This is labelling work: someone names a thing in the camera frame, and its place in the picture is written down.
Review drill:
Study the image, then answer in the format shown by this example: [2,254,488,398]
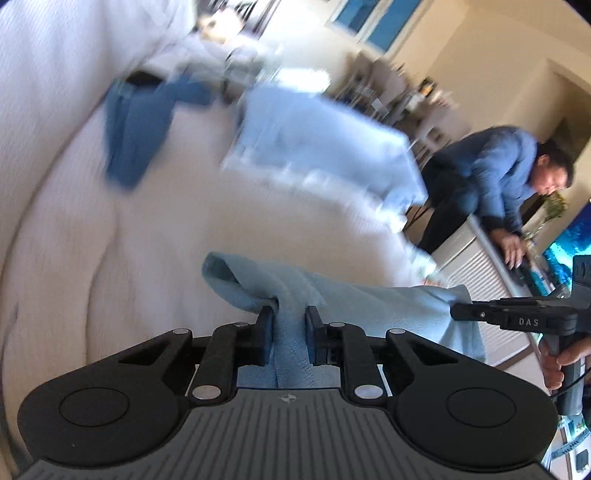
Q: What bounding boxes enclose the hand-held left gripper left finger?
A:
[117,305,274,407]

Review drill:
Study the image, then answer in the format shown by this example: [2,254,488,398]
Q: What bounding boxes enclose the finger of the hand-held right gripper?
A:
[449,298,512,329]

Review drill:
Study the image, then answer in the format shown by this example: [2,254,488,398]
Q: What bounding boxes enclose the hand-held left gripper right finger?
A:
[305,305,459,407]

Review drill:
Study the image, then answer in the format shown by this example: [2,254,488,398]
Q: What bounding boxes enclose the pale blue soft garment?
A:
[202,251,486,393]

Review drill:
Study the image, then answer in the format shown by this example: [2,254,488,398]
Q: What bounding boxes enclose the light blue ribbed pants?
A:
[221,84,429,212]

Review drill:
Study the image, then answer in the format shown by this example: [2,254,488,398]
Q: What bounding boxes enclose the person's right hand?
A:
[539,340,591,398]

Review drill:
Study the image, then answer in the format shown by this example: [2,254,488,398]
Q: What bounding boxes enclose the white ribbed cabinet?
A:
[431,217,552,370]

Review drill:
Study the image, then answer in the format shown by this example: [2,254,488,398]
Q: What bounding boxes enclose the blue screen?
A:
[540,200,591,298]

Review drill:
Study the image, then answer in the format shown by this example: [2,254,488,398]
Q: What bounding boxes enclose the trash basket with bag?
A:
[409,244,446,286]

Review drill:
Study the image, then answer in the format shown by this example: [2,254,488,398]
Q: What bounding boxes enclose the green potted plant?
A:
[524,191,570,243]

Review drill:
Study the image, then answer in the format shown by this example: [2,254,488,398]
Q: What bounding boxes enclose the sofa with white waffle cover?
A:
[0,0,439,462]

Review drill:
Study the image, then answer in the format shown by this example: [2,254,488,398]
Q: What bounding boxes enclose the dark blue cloth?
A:
[102,76,218,190]

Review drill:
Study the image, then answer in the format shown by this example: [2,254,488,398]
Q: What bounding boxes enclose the black phone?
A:
[124,69,162,89]

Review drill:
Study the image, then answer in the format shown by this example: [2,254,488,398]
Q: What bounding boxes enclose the white framed window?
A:
[325,0,424,55]

